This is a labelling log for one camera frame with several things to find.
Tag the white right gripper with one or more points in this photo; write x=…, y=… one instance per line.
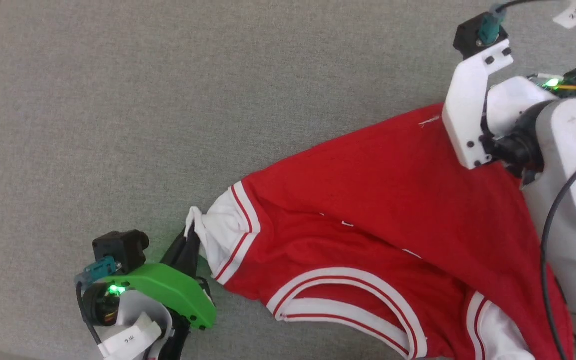
x=468, y=110

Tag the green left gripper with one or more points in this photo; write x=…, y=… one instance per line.
x=178, y=290

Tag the red basketball jersey white trim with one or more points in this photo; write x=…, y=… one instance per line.
x=368, y=200

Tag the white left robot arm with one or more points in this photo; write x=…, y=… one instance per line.
x=138, y=305

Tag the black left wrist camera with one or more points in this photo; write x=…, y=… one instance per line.
x=120, y=247

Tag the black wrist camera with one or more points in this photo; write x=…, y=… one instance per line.
x=470, y=37
x=120, y=247

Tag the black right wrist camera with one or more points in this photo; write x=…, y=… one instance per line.
x=470, y=37

